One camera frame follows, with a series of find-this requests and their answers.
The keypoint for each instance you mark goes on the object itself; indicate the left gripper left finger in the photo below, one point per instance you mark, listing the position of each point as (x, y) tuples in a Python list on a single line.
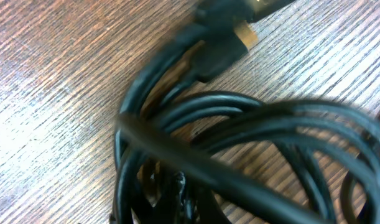
[(169, 207)]

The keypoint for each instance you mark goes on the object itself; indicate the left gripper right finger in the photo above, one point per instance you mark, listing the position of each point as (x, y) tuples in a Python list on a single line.
[(208, 209)]

